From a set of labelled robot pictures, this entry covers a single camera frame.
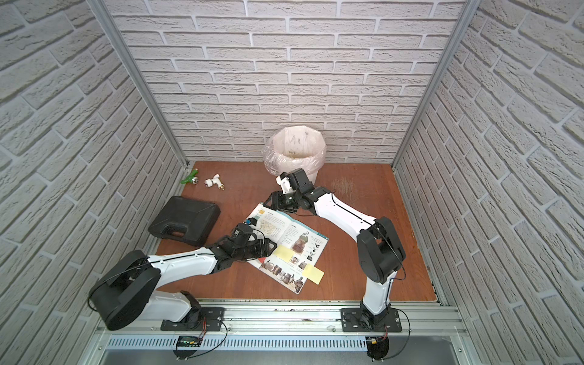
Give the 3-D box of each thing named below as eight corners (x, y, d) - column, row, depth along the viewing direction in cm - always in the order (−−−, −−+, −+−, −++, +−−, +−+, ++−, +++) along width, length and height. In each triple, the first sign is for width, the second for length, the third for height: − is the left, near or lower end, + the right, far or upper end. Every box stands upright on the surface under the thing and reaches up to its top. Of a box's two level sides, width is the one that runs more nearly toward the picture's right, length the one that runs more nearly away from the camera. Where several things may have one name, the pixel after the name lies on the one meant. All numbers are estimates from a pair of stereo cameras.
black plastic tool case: (154, 236, 95) (146, 229, 90) (178, 201, 106) (173, 193, 101) (201, 248, 91) (196, 241, 86) (222, 211, 103) (218, 204, 98)
